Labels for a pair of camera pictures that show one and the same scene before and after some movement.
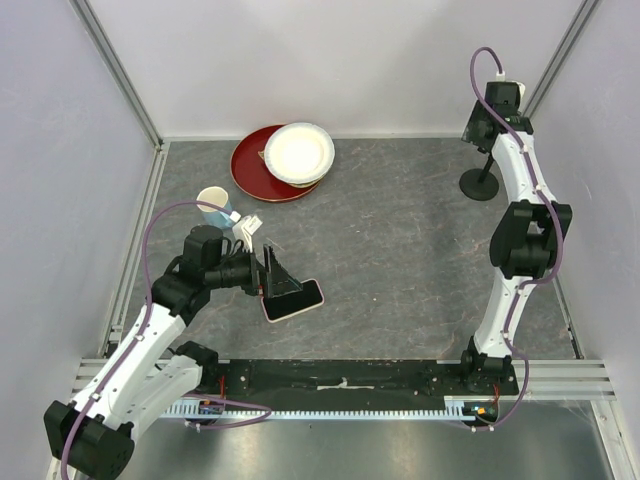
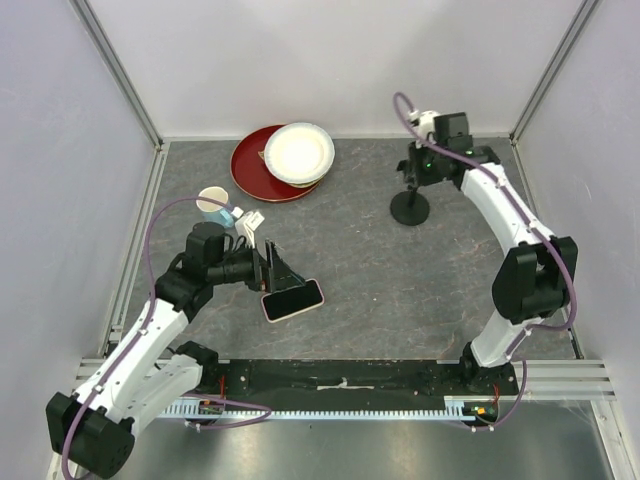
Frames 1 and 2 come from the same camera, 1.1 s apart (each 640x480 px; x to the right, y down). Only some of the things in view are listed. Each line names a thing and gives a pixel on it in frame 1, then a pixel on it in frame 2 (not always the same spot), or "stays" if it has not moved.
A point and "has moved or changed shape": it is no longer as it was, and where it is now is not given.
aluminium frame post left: (119, 71) stays
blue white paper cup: (213, 216) stays
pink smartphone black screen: (310, 296) stays
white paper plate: (299, 152) stays
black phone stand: (480, 184) has moved or changed shape
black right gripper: (471, 129) → (415, 176)
